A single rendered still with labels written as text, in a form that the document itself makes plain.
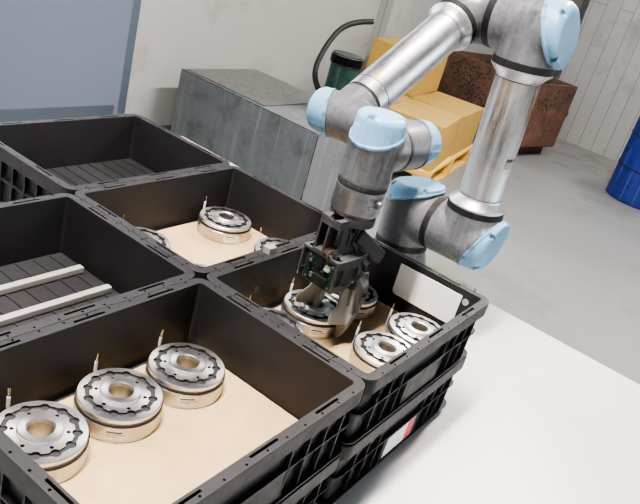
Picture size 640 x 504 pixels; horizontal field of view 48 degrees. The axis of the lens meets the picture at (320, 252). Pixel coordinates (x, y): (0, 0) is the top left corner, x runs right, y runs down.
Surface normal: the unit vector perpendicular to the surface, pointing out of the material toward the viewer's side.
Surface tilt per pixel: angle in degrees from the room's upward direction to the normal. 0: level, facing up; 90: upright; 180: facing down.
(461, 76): 90
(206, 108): 90
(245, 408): 0
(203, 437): 0
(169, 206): 90
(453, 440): 0
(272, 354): 90
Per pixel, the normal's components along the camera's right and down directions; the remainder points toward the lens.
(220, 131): -0.59, 0.19
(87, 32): 0.77, 0.44
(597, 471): 0.25, -0.87
